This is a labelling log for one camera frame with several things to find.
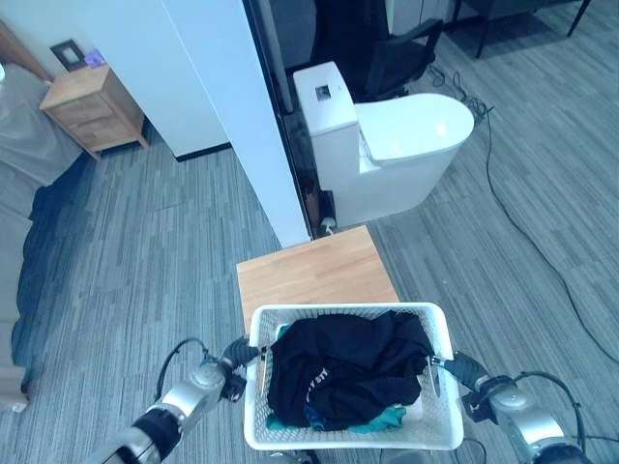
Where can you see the black office chair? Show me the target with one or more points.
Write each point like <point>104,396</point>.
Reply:
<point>392,58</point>

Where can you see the black wall plug box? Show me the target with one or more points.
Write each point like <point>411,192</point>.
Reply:
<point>327,203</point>

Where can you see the wooden nightstand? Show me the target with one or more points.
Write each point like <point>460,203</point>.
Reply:
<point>87,108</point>

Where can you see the black metal table frame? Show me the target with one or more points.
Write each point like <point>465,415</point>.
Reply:
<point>481,29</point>

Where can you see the small purple object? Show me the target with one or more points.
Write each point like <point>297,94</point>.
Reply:
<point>94,58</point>

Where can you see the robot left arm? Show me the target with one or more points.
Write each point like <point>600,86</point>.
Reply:
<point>193,394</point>

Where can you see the wooden headboard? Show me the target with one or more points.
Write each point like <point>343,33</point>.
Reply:
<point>24,53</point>

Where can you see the white toilet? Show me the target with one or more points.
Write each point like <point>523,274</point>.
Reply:
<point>401,164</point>

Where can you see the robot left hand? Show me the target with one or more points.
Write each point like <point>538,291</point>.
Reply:
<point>242,355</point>

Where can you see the white plug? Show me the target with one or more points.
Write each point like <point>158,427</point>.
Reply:
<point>329,226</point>

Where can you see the black printed garment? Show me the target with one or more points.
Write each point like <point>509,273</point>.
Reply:
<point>348,367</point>

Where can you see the black picture frame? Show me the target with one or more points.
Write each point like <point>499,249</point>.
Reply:
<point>67,54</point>

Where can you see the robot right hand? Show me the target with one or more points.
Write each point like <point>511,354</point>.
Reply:
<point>466,369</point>

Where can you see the dark blue blanket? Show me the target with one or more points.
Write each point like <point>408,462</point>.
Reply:
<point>43,241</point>

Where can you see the teal garment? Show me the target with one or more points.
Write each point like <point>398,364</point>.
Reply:
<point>384,418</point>

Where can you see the small wooden table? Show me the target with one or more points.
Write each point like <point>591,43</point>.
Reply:
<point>314,273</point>

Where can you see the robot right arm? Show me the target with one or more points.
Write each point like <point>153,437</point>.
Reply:
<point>527,423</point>

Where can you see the white plastic laundry basket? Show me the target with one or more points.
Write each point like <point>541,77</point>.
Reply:
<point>353,437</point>

